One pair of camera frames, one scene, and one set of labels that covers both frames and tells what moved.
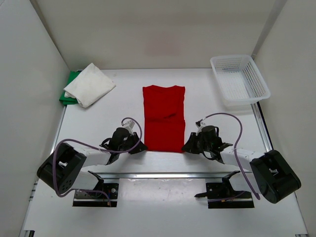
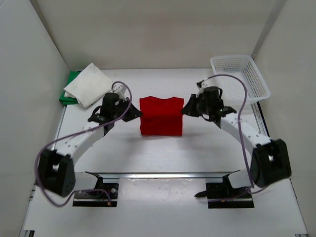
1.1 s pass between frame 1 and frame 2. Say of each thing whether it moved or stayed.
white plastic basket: stayed
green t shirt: stayed
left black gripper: moved
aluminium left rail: stayed
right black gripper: moved
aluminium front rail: stayed
